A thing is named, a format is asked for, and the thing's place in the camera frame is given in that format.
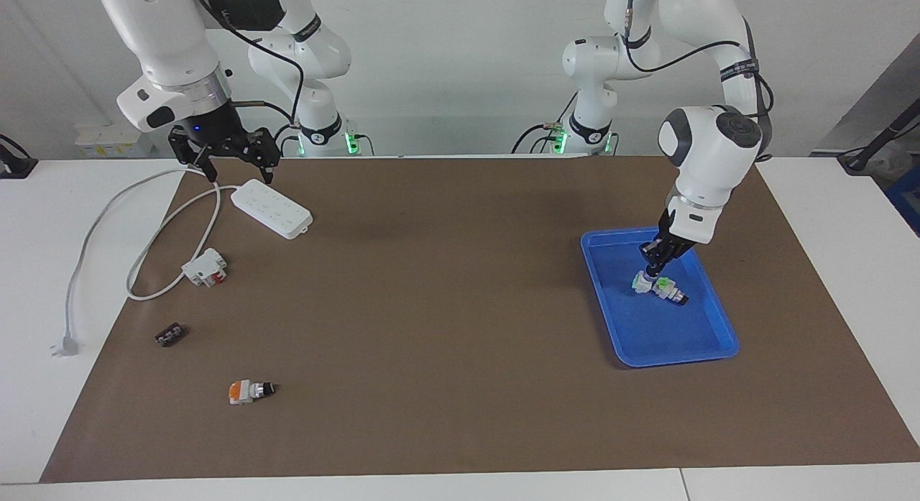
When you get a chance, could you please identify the white boxes by wall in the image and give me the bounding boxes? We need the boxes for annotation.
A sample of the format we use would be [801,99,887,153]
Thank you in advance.
[74,122,153,158]

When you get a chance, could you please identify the black left base cable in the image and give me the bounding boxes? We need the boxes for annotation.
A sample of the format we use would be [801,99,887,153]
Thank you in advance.
[512,91,579,155]

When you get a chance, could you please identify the black base cable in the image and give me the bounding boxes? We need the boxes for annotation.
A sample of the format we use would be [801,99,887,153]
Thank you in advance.
[268,124,299,158]
[512,91,579,155]

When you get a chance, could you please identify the white power strip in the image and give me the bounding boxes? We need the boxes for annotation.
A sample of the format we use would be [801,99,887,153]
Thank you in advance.
[231,179,314,240]

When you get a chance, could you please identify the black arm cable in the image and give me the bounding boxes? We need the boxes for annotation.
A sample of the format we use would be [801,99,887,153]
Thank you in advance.
[188,0,306,128]
[622,0,776,160]

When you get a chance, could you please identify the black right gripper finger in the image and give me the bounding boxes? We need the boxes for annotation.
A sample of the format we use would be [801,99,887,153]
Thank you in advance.
[170,129,219,183]
[247,128,280,185]

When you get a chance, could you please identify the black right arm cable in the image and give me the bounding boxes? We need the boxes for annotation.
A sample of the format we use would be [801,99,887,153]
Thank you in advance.
[188,0,306,128]

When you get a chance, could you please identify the orange selector switch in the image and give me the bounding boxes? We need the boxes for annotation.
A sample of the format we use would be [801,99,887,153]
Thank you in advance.
[229,379,277,405]

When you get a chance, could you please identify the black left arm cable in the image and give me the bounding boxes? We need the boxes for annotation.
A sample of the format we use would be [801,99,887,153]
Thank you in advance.
[622,0,776,160]

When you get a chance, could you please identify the white and red contact block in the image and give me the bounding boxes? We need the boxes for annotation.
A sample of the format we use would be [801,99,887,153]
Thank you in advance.
[181,248,228,288]

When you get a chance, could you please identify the clear plastic bag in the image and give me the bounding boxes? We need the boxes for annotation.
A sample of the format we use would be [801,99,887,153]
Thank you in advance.
[866,131,915,182]

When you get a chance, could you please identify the black stand pole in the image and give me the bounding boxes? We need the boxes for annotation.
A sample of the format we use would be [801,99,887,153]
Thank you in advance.
[837,98,920,175]

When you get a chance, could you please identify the blue crate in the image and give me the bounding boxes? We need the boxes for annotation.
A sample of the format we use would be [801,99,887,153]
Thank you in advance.
[884,163,920,236]

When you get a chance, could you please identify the brown table mat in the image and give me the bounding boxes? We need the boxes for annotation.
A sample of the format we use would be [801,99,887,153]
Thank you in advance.
[40,155,920,484]

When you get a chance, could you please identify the black right base cable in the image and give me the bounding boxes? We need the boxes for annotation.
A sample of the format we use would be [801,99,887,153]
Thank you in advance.
[268,124,299,158]

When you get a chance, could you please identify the blue plastic tray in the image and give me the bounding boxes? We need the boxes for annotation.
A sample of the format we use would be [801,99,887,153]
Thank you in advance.
[580,226,740,368]

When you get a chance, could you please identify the black clamp base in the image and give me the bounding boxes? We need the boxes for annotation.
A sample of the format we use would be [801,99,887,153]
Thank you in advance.
[0,134,38,180]

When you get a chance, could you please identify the white power cord with plug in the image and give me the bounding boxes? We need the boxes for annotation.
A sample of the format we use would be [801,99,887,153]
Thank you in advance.
[50,168,242,358]

